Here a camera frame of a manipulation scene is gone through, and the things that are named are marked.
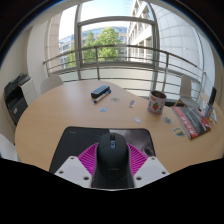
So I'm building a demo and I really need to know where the black computer mouse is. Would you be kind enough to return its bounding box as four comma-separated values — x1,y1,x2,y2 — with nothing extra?
91,132,135,190

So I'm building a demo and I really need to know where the small printed booklet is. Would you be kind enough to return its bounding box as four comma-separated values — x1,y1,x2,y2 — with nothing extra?
209,108,219,126

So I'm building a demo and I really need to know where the black standing device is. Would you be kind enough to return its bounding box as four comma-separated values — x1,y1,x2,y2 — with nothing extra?
208,86,218,106

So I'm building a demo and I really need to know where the red magazine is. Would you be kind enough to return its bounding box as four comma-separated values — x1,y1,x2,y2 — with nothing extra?
171,105,212,140

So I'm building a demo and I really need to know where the printed ceramic mug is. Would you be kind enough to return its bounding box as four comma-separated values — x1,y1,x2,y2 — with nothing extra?
147,90,167,116

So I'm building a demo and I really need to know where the black mouse pad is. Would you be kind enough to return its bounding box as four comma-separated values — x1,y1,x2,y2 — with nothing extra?
49,125,157,174

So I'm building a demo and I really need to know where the round green sticker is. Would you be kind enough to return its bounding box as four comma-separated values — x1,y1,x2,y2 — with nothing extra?
162,115,174,126

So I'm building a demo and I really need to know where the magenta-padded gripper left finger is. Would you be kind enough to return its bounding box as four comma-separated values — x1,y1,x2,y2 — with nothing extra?
54,142,101,189

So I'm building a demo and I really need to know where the blue marker pen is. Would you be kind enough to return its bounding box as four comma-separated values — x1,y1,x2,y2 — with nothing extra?
93,89,113,104

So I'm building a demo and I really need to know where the green yellow sticker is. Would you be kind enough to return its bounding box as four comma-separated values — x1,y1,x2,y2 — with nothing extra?
172,126,186,138

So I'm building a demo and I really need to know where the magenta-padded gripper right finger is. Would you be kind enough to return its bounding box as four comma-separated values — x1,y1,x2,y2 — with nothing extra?
128,143,170,189

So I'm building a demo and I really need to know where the black and white printer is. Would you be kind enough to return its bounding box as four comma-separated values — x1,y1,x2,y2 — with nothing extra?
3,73,38,126

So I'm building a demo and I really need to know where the metal balcony railing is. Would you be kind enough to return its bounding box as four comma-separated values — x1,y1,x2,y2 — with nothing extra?
42,44,208,101

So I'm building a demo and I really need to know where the small standing picture card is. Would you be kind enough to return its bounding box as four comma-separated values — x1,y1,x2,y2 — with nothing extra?
203,102,214,119

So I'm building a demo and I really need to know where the black whiteboard eraser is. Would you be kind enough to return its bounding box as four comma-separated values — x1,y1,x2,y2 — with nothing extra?
90,85,111,99

